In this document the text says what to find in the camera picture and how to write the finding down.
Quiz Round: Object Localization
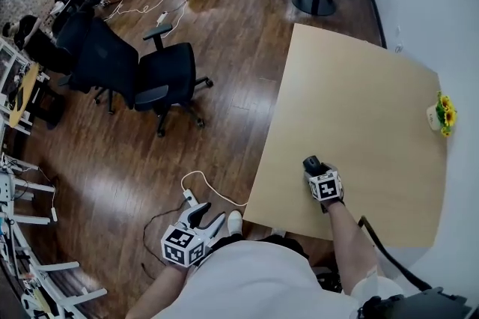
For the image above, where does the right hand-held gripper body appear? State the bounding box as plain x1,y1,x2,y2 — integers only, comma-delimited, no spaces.
304,162,345,214

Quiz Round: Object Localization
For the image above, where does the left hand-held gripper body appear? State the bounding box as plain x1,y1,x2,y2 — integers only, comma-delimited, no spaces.
160,207,215,269

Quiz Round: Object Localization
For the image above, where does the black computer mouse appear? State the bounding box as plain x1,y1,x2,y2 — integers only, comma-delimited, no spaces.
302,156,323,171

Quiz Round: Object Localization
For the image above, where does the person's left forearm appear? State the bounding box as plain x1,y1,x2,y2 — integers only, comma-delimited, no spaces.
126,263,195,319

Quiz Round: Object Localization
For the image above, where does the person's right forearm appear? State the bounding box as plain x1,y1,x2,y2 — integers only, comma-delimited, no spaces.
326,198,379,297

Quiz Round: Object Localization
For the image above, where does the person's white shoe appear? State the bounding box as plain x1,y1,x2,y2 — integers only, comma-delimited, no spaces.
227,210,243,237

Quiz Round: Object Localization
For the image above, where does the person's white shirt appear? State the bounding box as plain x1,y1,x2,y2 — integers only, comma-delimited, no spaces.
148,239,406,319

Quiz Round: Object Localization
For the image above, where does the white pot with yellow sunflowers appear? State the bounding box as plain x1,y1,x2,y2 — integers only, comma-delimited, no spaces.
426,91,458,139

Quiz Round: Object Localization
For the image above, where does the black mesh office chair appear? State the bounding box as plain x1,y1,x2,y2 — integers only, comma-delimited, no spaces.
51,0,99,76
69,16,215,139

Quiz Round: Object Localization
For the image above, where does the black body-worn pack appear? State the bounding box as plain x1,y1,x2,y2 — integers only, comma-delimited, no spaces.
357,286,473,319

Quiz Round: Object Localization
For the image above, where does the white metal shelf rack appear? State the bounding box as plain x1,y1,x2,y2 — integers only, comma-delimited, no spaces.
0,151,109,319

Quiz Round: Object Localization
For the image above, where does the round wooden side table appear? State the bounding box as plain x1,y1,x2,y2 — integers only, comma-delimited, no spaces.
8,62,40,130

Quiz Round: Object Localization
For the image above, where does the white power strip with cable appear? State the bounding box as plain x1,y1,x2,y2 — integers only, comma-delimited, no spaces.
180,170,249,208
102,0,189,29

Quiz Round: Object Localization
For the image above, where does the thin black floor cable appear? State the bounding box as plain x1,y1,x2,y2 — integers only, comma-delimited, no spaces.
140,197,190,281

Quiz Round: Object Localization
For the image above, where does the black shoulder strap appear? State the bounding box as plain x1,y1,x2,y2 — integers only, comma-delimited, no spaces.
356,215,433,292

